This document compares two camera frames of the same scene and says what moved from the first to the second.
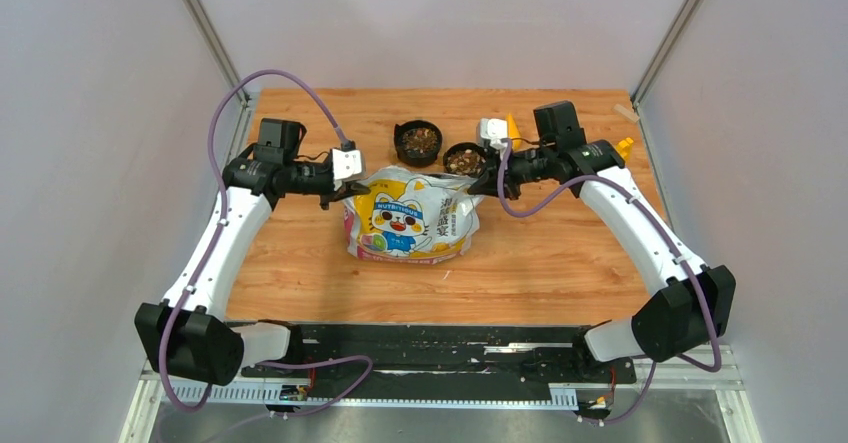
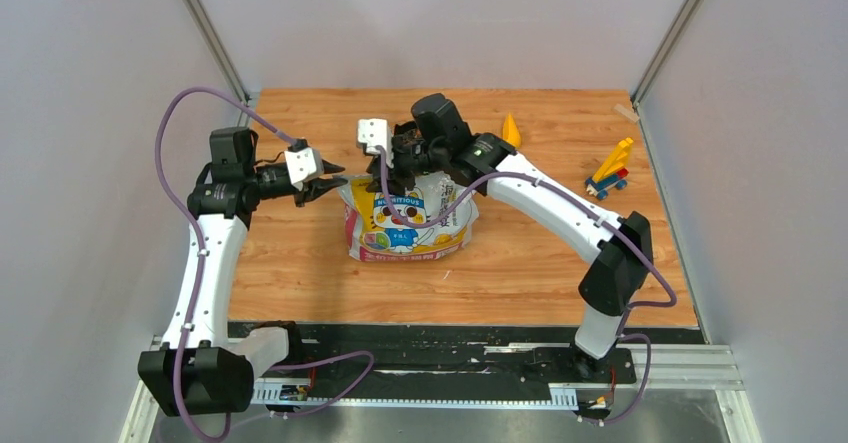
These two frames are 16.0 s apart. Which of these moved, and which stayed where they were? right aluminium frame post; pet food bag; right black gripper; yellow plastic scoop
Moved: right black gripper
Stayed: pet food bag; right aluminium frame post; yellow plastic scoop
